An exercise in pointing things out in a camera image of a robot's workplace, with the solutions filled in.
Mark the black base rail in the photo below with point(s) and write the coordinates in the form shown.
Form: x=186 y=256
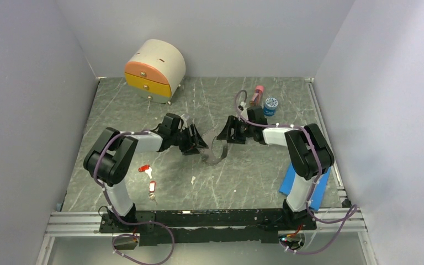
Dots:
x=200 y=226

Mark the key with red label fob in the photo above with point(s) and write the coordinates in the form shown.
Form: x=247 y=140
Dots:
x=152 y=188

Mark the key with red tag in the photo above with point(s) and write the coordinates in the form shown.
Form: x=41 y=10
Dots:
x=146 y=169

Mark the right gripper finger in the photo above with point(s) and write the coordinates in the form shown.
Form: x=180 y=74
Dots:
x=226 y=133
x=238 y=136

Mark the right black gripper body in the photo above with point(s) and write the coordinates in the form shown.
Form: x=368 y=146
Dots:
x=251 y=128

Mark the aluminium frame rail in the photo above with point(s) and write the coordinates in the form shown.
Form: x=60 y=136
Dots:
x=99 y=223

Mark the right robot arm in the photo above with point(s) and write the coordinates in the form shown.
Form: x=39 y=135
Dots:
x=309 y=152

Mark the blue round tin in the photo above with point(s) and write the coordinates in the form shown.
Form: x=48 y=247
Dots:
x=270 y=106

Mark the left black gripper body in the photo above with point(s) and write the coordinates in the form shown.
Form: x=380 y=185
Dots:
x=182 y=136

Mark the round beige drawer box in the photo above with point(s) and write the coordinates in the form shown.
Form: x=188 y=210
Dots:
x=156 y=71

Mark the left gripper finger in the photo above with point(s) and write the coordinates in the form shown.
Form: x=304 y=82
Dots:
x=189 y=148
x=195 y=138

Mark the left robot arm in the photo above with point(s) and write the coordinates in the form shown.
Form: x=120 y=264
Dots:
x=109 y=159

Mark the pink capped brown vial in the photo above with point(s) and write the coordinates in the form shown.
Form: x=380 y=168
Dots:
x=257 y=96

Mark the blue foam sheet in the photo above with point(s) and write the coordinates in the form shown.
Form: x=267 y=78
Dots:
x=286 y=187

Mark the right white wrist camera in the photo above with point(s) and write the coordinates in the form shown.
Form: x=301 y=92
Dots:
x=243 y=111

